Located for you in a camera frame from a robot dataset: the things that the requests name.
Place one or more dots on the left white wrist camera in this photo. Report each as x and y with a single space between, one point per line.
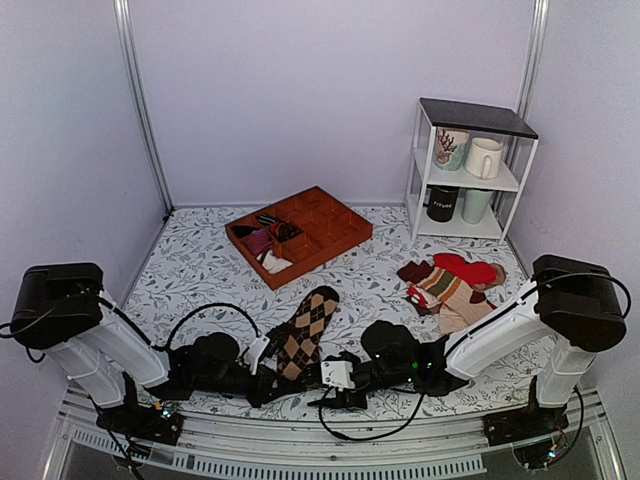
257 350

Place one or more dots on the dark red patterned sock roll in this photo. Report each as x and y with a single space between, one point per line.
283 231

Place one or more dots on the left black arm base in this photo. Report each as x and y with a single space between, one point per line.
160 424

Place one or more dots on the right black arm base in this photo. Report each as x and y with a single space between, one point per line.
526 423

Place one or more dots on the white ribbed mug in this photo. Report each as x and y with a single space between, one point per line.
484 158

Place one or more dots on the right aluminium frame post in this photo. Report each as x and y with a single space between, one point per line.
533 56

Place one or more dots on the black white striped sock roll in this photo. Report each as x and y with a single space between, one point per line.
266 219

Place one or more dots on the aluminium front rail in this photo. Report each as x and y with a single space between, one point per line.
223 447

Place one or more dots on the black rolled sock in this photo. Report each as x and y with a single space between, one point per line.
241 231

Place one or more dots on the brown argyle sock pair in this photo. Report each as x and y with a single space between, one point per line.
304 331

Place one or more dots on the purple rolled sock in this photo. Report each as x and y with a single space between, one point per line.
258 242

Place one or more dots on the coral pattern mug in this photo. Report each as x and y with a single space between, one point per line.
451 148

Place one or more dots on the pale green tumbler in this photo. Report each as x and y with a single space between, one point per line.
476 202

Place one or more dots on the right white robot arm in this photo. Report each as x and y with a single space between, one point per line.
575 301

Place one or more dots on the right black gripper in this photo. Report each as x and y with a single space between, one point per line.
349 401

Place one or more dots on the aluminium frame post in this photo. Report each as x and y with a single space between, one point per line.
533 56
125 32

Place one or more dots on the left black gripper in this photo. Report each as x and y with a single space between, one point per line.
266 380

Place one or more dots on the black mug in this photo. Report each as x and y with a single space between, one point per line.
441 203

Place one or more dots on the striped beige sock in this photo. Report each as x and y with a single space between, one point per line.
456 304

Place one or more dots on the brown divided wooden tray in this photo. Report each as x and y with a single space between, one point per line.
329 229

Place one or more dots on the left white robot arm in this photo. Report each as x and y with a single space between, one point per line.
63 311

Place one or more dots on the floral white tablecloth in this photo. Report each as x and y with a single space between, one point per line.
195 282

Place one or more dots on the white shelf rack black top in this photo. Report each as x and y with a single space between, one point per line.
503 125

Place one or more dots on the white rolled sock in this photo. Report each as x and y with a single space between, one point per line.
271 263

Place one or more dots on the left aluminium frame post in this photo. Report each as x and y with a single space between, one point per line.
125 32

